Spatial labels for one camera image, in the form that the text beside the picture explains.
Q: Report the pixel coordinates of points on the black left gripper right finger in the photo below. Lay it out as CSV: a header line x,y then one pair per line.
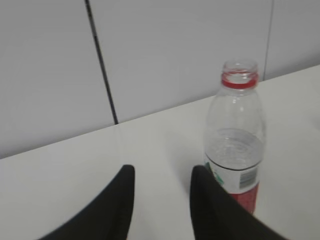
x,y
288,208

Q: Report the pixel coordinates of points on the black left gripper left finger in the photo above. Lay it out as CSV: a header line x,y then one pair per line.
x,y
107,217

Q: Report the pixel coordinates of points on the clear plastic water bottle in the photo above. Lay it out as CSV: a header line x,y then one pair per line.
x,y
235,132

